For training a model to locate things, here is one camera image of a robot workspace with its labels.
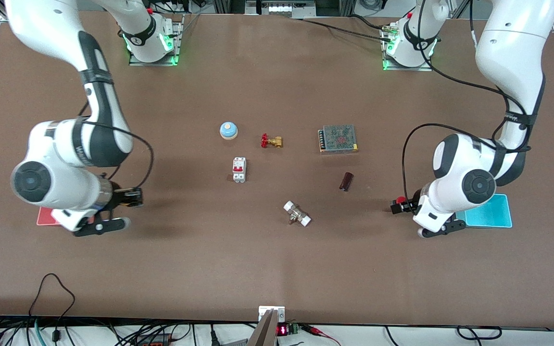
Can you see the small metal bracket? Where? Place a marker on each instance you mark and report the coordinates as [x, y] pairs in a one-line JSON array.
[[263, 312]]

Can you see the grey device white connectors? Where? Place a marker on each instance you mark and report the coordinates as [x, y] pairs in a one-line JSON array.
[[279, 8]]

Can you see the pink plastic bin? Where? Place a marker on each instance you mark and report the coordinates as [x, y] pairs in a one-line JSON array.
[[46, 217]]

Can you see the cyan plastic bin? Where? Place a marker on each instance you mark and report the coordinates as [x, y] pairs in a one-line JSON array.
[[491, 214]]

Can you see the black power plug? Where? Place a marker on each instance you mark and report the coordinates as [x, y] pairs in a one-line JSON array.
[[214, 339]]

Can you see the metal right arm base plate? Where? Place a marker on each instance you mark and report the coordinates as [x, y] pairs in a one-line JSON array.
[[154, 63]]

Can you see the metal mesh power supply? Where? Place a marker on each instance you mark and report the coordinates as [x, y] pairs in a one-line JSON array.
[[338, 139]]

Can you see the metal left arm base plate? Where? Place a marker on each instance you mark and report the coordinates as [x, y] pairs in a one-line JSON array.
[[409, 68]]

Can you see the red power strip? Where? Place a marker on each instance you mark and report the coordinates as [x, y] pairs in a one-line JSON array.
[[154, 341]]

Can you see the blue round knob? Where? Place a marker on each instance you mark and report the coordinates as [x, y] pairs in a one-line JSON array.
[[228, 130]]

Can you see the white red circuit breaker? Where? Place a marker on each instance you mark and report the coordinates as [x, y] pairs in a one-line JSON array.
[[239, 168]]

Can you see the grey metal stand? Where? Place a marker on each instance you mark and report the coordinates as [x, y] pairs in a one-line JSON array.
[[263, 334]]

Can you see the white-capped metal pipe fitting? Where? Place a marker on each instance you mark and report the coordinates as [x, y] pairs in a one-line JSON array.
[[297, 214]]

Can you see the dark brown cylindrical capacitor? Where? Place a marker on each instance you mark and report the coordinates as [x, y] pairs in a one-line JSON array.
[[346, 181]]

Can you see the red LED display module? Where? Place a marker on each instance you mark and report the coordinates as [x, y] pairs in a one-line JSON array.
[[282, 330]]

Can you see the red clip lead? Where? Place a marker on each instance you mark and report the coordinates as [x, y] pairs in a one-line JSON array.
[[316, 330]]

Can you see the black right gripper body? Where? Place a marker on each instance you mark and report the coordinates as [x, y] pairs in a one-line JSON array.
[[122, 197]]

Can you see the red push button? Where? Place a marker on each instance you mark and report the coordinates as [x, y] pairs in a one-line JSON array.
[[400, 200]]

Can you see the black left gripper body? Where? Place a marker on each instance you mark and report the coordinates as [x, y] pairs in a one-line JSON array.
[[410, 205]]

